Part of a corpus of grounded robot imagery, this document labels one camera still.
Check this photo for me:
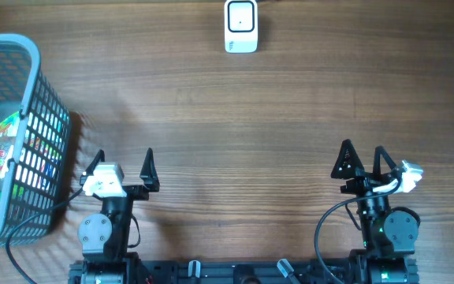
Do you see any Haribo gummy candy bag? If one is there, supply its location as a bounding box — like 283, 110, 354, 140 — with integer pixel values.
0, 112, 20, 179

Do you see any white barcode scanner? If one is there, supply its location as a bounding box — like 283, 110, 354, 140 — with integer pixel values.
224, 0, 259, 54

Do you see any grey plastic mesh basket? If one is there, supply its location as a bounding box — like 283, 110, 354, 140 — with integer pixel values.
0, 34, 72, 247

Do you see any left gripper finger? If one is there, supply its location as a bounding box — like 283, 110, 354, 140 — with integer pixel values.
84, 149, 105, 176
140, 148, 160, 192

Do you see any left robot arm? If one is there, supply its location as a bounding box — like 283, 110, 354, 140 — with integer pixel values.
68, 148, 160, 284

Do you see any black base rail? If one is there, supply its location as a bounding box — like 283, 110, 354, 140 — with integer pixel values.
68, 258, 420, 284

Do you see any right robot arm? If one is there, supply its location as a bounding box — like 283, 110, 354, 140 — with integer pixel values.
327, 140, 423, 284

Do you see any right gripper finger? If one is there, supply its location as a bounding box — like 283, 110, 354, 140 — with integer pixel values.
372, 145, 398, 178
330, 139, 365, 180

